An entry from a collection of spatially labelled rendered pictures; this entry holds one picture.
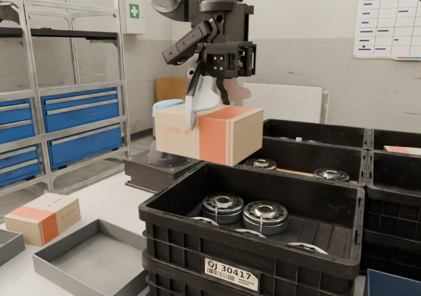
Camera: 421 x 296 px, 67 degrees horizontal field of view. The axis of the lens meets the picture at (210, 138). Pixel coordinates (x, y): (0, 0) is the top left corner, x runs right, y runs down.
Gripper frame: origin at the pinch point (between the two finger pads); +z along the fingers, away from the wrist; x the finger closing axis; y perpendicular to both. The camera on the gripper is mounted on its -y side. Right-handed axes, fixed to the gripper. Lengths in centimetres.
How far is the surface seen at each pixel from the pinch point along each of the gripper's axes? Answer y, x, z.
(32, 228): -51, -9, 34
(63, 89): -192, 100, 19
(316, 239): 18.2, 14.9, 26.7
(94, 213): -52, 12, 40
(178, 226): -1.4, -8.1, 18.0
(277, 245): 16.4, -6.3, 16.6
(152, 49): -280, 301, -9
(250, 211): 3.5, 12.7, 23.4
